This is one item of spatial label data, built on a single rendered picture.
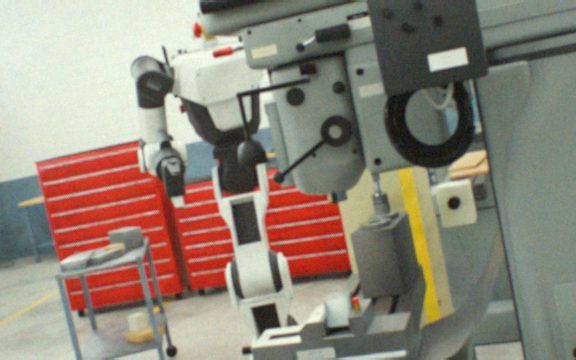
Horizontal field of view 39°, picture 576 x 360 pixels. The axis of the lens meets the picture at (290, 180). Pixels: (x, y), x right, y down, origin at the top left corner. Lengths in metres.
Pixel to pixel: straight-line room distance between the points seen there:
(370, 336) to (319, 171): 0.41
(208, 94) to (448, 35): 1.19
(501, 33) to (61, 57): 10.83
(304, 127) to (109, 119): 10.27
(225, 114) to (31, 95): 10.10
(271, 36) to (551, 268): 0.80
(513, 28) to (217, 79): 1.10
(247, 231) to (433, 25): 1.32
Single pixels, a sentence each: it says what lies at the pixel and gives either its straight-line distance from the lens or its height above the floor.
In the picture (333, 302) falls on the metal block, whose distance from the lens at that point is 1.78.
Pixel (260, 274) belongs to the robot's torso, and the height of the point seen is 1.02.
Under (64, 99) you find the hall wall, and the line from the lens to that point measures 12.39.
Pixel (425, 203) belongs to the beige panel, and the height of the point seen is 0.96.
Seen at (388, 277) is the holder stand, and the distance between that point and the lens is 2.25.
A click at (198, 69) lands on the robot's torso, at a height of 1.70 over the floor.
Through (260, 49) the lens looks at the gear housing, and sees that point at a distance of 1.88.
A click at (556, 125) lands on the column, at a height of 1.38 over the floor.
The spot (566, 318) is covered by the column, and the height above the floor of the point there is 0.98.
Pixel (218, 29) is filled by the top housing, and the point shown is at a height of 1.74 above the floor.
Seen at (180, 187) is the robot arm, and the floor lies 1.37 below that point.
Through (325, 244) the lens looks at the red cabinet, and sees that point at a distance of 6.68.
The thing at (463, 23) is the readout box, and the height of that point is 1.62.
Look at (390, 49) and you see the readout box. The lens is 1.58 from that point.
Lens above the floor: 1.55
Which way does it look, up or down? 6 degrees down
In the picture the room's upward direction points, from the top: 12 degrees counter-clockwise
